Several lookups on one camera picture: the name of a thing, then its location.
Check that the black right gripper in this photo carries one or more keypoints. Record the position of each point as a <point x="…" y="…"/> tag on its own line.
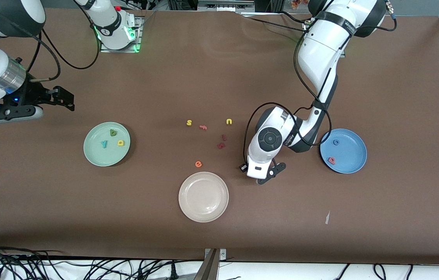
<point x="32" y="93"/>

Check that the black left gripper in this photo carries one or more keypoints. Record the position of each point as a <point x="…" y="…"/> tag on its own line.
<point x="242" y="166"/>

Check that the pink letter b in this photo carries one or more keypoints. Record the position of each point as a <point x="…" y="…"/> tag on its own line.
<point x="331" y="160"/>

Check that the green letter b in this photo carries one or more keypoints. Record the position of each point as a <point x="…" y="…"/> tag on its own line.
<point x="112" y="133"/>

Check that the teal letter y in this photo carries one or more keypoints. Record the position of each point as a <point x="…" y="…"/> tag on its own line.
<point x="104" y="144"/>

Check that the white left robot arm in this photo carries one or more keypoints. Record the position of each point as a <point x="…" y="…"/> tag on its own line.
<point x="320" y="50"/>

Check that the dark red letter k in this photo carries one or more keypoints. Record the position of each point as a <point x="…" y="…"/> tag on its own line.
<point x="220" y="146"/>

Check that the green plate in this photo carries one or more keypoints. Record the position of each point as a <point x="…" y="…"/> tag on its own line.
<point x="99" y="155"/>

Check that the grey tape scrap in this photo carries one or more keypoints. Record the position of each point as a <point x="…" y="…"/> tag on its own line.
<point x="327" y="218"/>

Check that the blue plate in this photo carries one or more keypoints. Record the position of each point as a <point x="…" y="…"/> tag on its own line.
<point x="350" y="151"/>

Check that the beige plate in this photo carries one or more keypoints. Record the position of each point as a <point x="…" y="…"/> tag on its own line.
<point x="203" y="197"/>

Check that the orange flower bunch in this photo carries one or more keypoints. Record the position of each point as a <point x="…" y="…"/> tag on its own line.
<point x="299" y="3"/>

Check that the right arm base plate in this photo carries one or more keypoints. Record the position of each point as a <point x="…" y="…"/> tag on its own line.
<point x="104" y="49"/>

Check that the metal table bracket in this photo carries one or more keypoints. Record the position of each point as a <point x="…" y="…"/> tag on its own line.
<point x="209" y="268"/>

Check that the metal frame rail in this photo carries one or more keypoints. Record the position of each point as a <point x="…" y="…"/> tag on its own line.
<point x="225" y="4"/>

